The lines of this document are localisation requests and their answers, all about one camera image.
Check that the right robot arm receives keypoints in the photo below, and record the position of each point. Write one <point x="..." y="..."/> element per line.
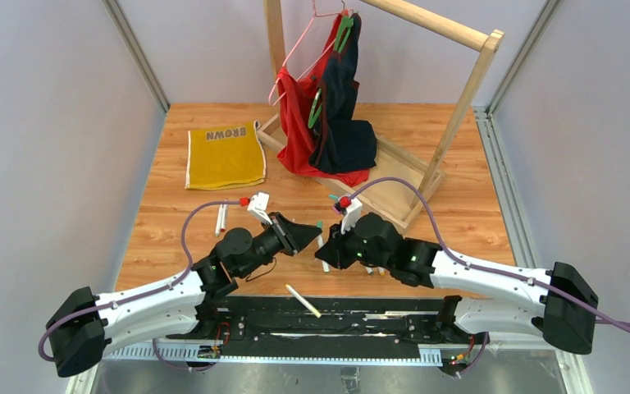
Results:
<point x="548" y="303"/>

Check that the green hanger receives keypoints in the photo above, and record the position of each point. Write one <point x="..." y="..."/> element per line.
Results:
<point x="342" y="35"/>

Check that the pink wire hanger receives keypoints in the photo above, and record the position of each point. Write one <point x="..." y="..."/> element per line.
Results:
<point x="296" y="46"/>

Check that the wooden clothes rack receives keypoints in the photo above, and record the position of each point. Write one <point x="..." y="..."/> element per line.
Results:
<point x="421" y="72"/>

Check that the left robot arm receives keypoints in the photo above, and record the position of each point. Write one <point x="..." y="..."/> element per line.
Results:
<point x="87" y="327"/>

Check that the white pen yellow cap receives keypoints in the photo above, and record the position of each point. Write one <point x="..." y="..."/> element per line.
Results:
<point x="303" y="301"/>

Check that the red garment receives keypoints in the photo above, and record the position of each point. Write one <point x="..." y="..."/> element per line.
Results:
<point x="298" y="95"/>

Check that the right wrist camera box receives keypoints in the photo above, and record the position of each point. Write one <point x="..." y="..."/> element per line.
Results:
<point x="351" y="209"/>

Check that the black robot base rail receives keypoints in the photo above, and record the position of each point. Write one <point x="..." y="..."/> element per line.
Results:
<point x="370" y="329"/>

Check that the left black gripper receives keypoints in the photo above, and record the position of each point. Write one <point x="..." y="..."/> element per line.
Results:
<point x="283" y="234"/>

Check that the dark navy garment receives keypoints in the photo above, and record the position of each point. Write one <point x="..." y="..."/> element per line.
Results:
<point x="342" y="144"/>

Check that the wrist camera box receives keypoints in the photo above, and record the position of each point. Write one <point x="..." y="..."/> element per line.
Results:
<point x="351" y="209"/>
<point x="257" y="207"/>

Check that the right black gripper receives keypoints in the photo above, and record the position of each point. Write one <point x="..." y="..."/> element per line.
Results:
<point x="344" y="248"/>

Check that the yellow folded towel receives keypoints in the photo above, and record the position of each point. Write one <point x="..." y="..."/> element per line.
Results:
<point x="226" y="157"/>

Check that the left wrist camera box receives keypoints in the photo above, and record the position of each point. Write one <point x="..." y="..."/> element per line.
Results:
<point x="257" y="207"/>

